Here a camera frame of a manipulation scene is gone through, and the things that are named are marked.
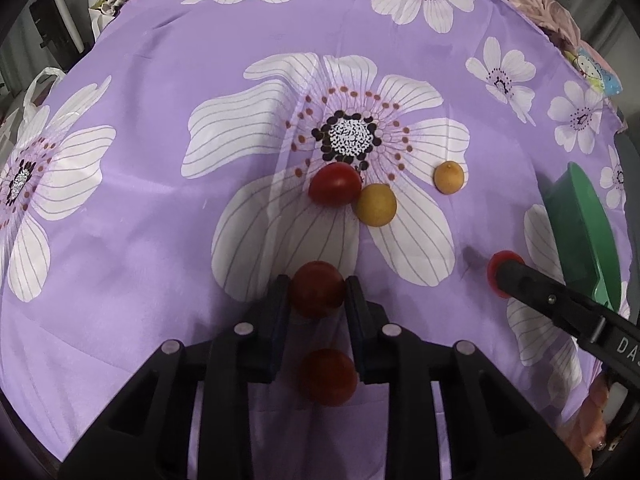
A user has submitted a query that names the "red cherry tomato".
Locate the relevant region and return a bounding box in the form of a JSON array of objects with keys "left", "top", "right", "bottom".
[
  {"left": 308, "top": 162, "right": 362, "bottom": 208},
  {"left": 291, "top": 260, "right": 345, "bottom": 321},
  {"left": 486, "top": 250, "right": 525, "bottom": 299},
  {"left": 285, "top": 348, "right": 358, "bottom": 408}
]

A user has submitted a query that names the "tan longan fruit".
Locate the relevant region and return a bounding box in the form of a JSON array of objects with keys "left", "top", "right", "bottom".
[
  {"left": 433, "top": 160, "right": 465, "bottom": 195},
  {"left": 354, "top": 183, "right": 397, "bottom": 228}
]

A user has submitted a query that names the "person right hand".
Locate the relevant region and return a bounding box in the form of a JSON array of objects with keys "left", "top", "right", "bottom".
[{"left": 558, "top": 373, "right": 610, "bottom": 477}]

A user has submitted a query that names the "green plastic bowl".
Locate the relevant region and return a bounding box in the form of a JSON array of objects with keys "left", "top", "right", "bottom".
[{"left": 544, "top": 162, "right": 622, "bottom": 311}]

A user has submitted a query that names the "cartoon print pillow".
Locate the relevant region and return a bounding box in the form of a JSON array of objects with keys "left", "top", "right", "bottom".
[{"left": 563, "top": 44, "right": 623, "bottom": 96}]

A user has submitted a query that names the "purple floral tablecloth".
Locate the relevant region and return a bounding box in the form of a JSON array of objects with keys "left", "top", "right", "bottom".
[{"left": 1, "top": 0, "right": 630, "bottom": 459}]

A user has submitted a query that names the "pink clothes pile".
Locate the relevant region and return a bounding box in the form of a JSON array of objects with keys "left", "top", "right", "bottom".
[{"left": 508, "top": 0, "right": 582, "bottom": 54}]

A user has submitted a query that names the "white plastic bag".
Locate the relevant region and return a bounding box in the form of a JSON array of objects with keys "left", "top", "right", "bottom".
[{"left": 1, "top": 67, "right": 66, "bottom": 164}]

